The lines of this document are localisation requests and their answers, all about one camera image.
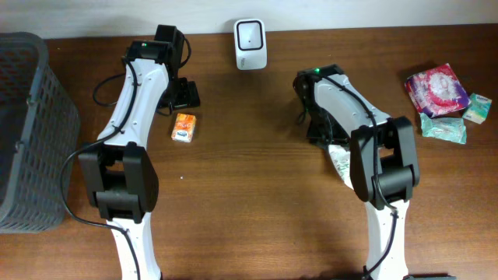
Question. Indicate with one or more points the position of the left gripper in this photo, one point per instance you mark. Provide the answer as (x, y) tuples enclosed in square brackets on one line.
[(189, 94)]

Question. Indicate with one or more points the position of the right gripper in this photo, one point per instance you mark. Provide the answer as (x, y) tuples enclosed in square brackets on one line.
[(337, 138)]

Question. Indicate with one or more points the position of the orange tissue pack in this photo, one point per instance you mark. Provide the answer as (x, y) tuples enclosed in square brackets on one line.
[(184, 128)]

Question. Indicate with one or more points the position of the white tube with cork cap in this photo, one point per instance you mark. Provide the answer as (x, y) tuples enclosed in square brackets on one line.
[(340, 163)]

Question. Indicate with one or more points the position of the red purple tissue pack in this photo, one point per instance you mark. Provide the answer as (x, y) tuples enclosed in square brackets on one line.
[(437, 91)]

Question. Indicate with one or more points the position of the teal packet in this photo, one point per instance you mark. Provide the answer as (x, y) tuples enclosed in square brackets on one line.
[(449, 129)]

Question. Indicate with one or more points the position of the green white tissue pack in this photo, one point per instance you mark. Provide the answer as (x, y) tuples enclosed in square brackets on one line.
[(478, 108)]

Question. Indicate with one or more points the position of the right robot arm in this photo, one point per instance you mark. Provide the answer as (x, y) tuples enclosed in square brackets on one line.
[(381, 154)]

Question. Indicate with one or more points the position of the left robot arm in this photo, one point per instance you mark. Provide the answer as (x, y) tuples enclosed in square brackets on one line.
[(120, 178)]

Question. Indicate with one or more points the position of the white barcode scanner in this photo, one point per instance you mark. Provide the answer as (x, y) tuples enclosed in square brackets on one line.
[(250, 44)]

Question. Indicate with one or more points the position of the grey plastic mesh basket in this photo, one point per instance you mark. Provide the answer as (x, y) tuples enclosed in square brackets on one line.
[(39, 129)]

